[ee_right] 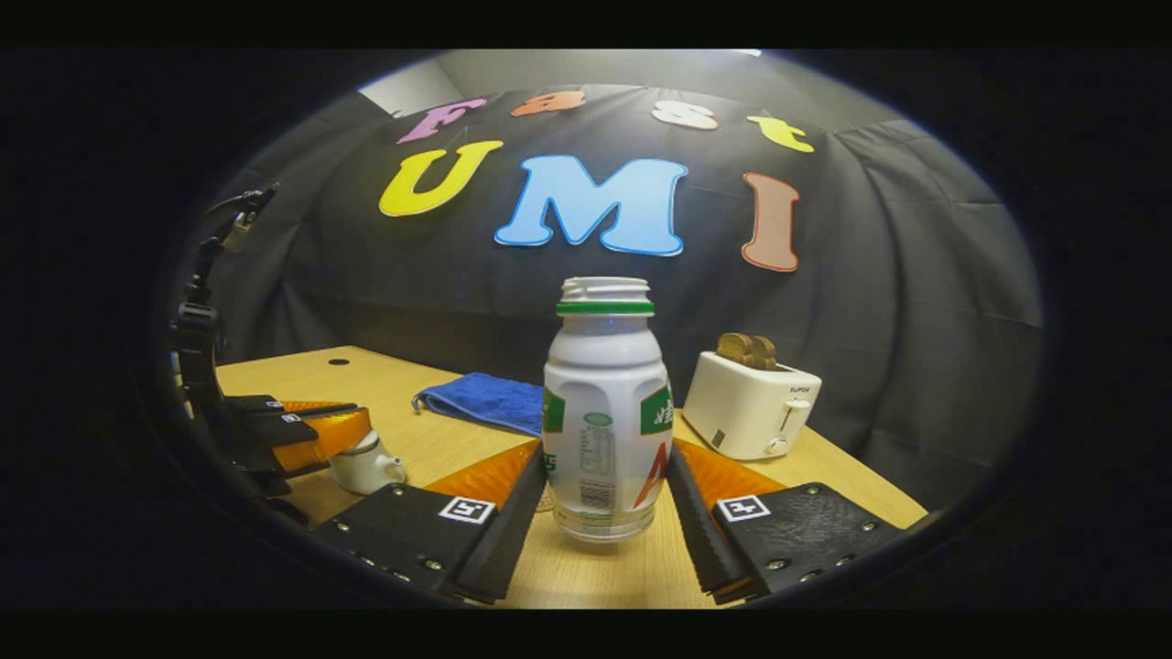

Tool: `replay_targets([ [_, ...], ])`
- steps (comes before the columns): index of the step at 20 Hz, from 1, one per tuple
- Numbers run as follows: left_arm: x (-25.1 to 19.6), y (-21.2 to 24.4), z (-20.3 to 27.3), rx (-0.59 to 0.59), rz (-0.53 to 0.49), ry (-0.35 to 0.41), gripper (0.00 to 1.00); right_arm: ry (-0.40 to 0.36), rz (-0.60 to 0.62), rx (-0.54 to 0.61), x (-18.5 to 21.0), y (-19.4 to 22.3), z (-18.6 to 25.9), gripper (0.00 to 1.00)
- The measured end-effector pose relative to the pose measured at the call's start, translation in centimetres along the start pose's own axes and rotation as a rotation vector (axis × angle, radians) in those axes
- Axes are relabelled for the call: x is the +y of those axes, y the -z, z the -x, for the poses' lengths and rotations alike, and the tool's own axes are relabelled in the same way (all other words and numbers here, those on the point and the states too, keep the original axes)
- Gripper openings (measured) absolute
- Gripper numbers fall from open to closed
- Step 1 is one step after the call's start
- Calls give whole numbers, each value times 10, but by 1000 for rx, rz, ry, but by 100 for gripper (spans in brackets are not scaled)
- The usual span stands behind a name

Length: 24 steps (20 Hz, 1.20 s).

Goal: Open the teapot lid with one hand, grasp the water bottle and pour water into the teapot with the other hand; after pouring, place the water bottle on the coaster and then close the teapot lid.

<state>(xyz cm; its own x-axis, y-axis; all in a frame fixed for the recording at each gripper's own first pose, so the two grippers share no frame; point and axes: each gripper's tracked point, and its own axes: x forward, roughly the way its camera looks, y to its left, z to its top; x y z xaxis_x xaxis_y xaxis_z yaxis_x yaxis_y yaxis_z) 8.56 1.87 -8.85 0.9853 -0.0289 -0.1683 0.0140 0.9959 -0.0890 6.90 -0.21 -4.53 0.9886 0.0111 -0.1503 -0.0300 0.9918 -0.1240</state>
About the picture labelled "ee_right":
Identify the blue towel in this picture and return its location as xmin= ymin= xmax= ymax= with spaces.
xmin=412 ymin=372 xmax=546 ymax=438

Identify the black backdrop cloth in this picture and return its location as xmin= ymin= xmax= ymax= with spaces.
xmin=206 ymin=84 xmax=1045 ymax=513

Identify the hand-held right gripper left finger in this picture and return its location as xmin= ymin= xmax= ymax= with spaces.
xmin=311 ymin=439 xmax=548 ymax=605

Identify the white toaster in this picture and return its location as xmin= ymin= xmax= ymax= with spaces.
xmin=682 ymin=351 xmax=823 ymax=461

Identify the white plastic water bottle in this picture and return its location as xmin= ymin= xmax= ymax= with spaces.
xmin=542 ymin=276 xmax=675 ymax=544

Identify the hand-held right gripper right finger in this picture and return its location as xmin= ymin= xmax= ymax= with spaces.
xmin=667 ymin=438 xmax=903 ymax=605

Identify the white ceramic teacup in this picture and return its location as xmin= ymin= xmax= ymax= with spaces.
xmin=328 ymin=430 xmax=407 ymax=496

